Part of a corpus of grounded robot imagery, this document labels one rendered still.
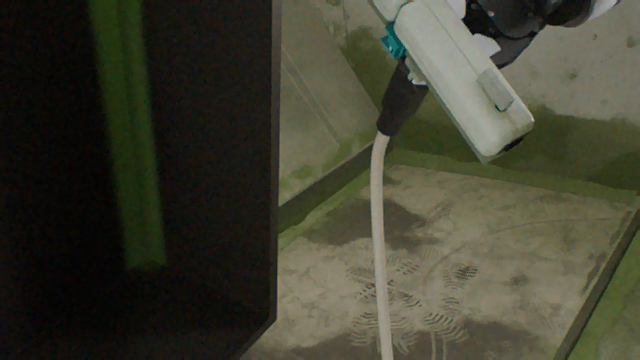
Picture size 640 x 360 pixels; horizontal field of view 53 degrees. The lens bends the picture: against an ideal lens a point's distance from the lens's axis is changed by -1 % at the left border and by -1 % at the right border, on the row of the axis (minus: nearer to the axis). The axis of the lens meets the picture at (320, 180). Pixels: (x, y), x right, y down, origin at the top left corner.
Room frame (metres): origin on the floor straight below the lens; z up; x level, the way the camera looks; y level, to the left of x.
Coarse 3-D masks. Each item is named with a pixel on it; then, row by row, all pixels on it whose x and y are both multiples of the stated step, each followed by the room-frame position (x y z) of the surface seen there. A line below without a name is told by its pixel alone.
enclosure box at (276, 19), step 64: (0, 0) 0.98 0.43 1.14; (64, 0) 1.08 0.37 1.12; (128, 0) 1.15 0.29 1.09; (192, 0) 1.07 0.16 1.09; (256, 0) 0.99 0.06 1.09; (0, 64) 0.97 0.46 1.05; (64, 64) 1.07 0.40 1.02; (128, 64) 1.18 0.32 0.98; (192, 64) 1.09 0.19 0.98; (256, 64) 1.01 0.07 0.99; (0, 128) 0.97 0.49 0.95; (64, 128) 1.07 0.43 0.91; (128, 128) 1.19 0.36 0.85; (192, 128) 1.10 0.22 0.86; (256, 128) 1.02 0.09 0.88; (0, 192) 0.96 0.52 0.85; (64, 192) 1.06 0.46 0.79; (128, 192) 1.19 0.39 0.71; (192, 192) 1.13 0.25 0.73; (256, 192) 1.04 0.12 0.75; (0, 256) 0.95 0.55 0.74; (64, 256) 1.06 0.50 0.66; (128, 256) 1.19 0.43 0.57; (192, 256) 1.15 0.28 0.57; (256, 256) 1.05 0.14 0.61; (0, 320) 0.94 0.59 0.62; (64, 320) 1.04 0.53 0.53; (128, 320) 1.04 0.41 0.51; (192, 320) 1.04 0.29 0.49; (256, 320) 1.04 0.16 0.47
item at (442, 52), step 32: (384, 0) 0.59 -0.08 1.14; (416, 0) 0.58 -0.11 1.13; (416, 32) 0.56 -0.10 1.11; (448, 32) 0.55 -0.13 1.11; (416, 64) 0.57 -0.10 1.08; (448, 64) 0.53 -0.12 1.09; (480, 64) 0.53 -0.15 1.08; (384, 96) 0.66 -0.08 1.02; (416, 96) 0.62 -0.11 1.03; (448, 96) 0.53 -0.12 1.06; (480, 96) 0.51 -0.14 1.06; (512, 96) 0.49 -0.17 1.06; (384, 128) 0.69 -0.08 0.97; (480, 128) 0.50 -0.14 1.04; (512, 128) 0.49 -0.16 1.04
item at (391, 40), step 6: (390, 24) 0.60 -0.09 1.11; (390, 30) 0.60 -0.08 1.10; (384, 36) 0.62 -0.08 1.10; (390, 36) 0.60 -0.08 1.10; (396, 36) 0.60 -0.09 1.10; (384, 42) 0.61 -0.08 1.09; (390, 42) 0.60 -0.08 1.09; (396, 42) 0.59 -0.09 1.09; (396, 48) 0.59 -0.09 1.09; (402, 48) 0.60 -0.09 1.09; (390, 54) 0.60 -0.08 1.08; (396, 54) 0.60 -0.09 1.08; (402, 54) 0.60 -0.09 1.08
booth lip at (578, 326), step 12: (636, 216) 1.91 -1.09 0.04; (636, 228) 1.84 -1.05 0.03; (624, 240) 1.77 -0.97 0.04; (624, 252) 1.73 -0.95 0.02; (612, 264) 1.65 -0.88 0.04; (600, 276) 1.60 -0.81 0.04; (600, 288) 1.54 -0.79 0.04; (588, 300) 1.49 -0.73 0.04; (588, 312) 1.44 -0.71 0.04; (576, 324) 1.40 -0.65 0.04; (576, 336) 1.35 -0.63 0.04; (564, 348) 1.31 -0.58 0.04
